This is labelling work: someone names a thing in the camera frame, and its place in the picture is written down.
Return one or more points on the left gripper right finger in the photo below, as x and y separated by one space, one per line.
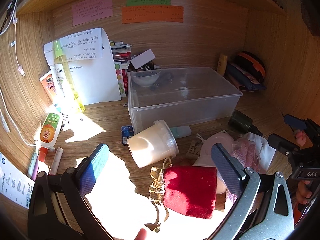
274 219

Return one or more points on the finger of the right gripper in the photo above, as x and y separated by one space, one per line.
294 122
282 145

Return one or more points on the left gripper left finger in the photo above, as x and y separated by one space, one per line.
46 218

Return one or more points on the pink mesh pouch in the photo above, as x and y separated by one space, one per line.
245 152

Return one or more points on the dark green glass bottle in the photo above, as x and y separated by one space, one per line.
243 123

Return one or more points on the red velvet drawstring pouch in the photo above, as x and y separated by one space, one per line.
190 190

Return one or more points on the light blue small bottle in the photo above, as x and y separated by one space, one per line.
181 131

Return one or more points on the cream plastic lidded jar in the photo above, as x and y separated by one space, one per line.
153 144

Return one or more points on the white drawstring cloth bag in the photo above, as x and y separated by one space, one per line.
263 151

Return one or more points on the pink round compact case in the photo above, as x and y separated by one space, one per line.
223 138

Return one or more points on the right hand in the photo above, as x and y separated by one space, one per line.
303 194

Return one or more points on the pink lip balm stick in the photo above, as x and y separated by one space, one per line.
56 161

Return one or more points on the white printed paper sheet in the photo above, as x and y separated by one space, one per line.
14 184

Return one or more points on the blue fabric pouch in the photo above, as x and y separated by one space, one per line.
244 78

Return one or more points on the black orange round case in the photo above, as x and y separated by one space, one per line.
251 64

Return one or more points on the orange label tube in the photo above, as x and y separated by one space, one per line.
49 133

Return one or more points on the yellow lotion tube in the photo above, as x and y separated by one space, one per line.
222 64

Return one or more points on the clear plastic storage box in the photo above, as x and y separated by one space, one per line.
181 97

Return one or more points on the white tube with label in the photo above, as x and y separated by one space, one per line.
58 78

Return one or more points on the orange white snack packet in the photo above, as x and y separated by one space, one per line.
48 85

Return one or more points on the clear plastic bowl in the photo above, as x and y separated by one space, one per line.
145 78

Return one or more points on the yellow green spray bottle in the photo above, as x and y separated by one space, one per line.
67 81

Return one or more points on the small white box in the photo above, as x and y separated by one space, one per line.
142 59

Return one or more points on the stack of books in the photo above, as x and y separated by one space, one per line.
121 53

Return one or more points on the orange sticky note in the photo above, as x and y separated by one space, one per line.
148 13

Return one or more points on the green sticky note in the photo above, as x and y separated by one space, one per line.
130 3

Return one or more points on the pink sticky note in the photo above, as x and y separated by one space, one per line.
91 10

